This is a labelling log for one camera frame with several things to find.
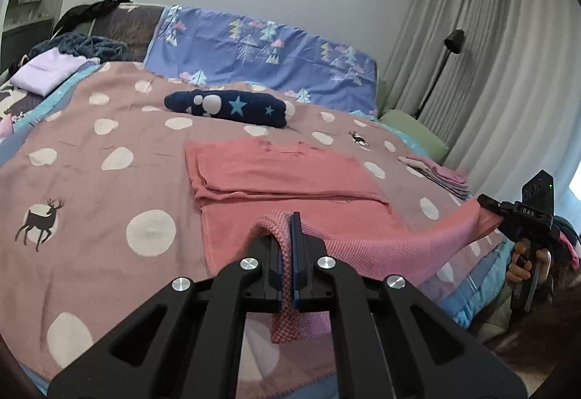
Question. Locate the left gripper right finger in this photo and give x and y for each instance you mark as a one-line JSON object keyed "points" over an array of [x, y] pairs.
{"points": [[389, 340]]}

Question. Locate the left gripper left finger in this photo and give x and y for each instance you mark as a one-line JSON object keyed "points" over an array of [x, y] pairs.
{"points": [[183, 342]]}

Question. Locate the salmon pink knit garment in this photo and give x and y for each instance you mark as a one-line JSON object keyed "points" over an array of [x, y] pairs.
{"points": [[250, 187]]}

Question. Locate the person's right hand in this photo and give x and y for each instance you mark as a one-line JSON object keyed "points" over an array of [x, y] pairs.
{"points": [[520, 267]]}

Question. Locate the pink folded garment on stack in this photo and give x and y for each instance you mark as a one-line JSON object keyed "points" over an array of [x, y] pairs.
{"points": [[452, 181]]}

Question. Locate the grey pleated curtain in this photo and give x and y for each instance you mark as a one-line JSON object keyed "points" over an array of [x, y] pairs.
{"points": [[508, 105]]}

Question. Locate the green pillow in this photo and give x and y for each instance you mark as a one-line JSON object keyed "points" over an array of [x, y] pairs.
{"points": [[435, 148]]}

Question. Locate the mauve polka dot blanket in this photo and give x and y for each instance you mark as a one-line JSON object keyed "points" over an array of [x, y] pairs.
{"points": [[97, 213]]}

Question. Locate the black floor lamp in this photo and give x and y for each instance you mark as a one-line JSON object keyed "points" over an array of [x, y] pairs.
{"points": [[453, 45]]}

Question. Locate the navy star pattern garment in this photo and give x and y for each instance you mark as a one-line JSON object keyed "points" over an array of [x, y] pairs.
{"points": [[258, 109]]}

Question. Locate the blue tree pattern sheet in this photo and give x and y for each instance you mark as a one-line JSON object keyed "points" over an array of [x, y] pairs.
{"points": [[204, 47]]}

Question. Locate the lavender folded garment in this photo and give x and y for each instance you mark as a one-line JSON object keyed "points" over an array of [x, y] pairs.
{"points": [[47, 71]]}

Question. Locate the dark teal crumpled blanket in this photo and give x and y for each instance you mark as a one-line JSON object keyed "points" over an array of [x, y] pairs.
{"points": [[78, 44]]}

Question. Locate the dark patterned headboard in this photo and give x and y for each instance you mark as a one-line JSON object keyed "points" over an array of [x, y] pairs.
{"points": [[130, 23]]}

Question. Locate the black garment on headboard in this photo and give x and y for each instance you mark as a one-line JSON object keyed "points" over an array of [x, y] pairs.
{"points": [[85, 13]]}

